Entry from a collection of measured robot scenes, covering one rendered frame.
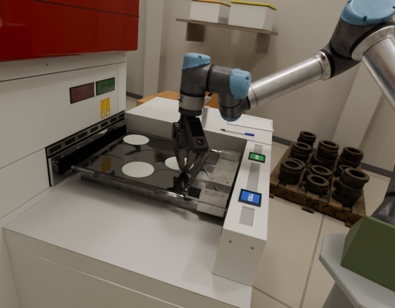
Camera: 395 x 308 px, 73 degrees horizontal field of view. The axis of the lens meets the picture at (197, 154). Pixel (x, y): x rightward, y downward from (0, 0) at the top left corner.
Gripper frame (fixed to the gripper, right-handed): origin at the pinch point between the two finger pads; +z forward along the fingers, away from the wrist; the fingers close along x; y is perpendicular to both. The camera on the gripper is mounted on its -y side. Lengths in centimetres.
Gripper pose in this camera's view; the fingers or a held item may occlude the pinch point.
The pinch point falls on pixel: (184, 169)
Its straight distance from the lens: 87.4
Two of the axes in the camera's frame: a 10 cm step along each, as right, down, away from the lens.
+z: -1.3, 9.0, 4.3
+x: -9.3, 0.3, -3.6
